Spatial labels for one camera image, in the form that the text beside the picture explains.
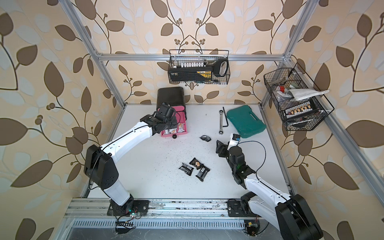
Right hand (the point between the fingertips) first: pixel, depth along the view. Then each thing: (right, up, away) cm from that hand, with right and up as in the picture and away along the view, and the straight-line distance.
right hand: (222, 142), depth 86 cm
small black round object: (-9, 0, +13) cm, 16 cm away
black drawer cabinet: (-32, +30, +24) cm, 50 cm away
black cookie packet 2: (-12, -18, -1) cm, 21 cm away
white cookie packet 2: (-31, +5, +11) cm, 33 cm away
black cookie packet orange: (-16, -12, +1) cm, 20 cm away
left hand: (-27, +12, 0) cm, 30 cm away
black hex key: (+7, +15, +27) cm, 31 cm away
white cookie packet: (-26, +7, +13) cm, 29 cm away
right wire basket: (+32, +35, +1) cm, 48 cm away
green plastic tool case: (+19, +10, +19) cm, 29 cm away
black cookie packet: (-21, -16, +1) cm, 26 cm away
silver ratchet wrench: (+2, +5, +19) cm, 20 cm away
